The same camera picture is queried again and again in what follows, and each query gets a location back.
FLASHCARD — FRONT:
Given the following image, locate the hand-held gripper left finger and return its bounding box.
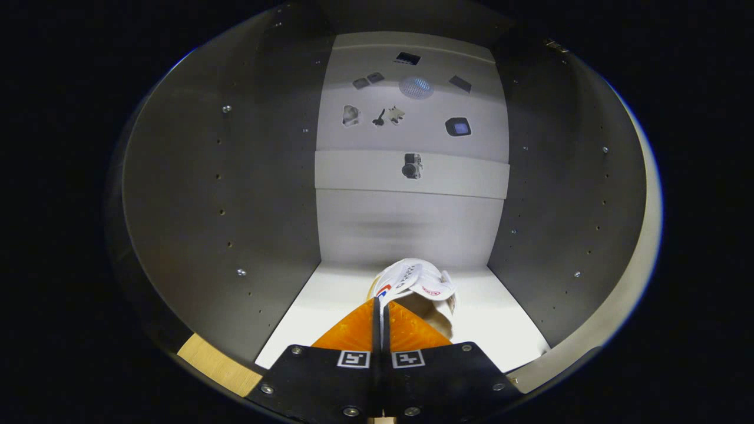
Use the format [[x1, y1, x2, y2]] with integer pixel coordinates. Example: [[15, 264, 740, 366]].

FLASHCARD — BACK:
[[246, 297, 381, 423]]

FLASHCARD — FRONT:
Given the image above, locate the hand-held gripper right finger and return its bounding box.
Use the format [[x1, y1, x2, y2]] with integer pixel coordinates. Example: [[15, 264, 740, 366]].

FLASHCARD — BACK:
[[381, 299, 522, 423]]

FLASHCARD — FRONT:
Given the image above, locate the white canvas shoe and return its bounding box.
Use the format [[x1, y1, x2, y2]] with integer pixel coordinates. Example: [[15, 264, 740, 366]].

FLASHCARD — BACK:
[[366, 258, 458, 342]]

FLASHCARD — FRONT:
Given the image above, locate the dark grey shoe cabinet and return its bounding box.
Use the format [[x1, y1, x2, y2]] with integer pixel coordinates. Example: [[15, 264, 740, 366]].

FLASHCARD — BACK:
[[106, 0, 663, 407]]

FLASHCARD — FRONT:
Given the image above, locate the white cabinet shelf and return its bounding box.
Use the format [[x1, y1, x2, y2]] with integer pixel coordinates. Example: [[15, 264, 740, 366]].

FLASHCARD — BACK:
[[254, 262, 551, 373]]

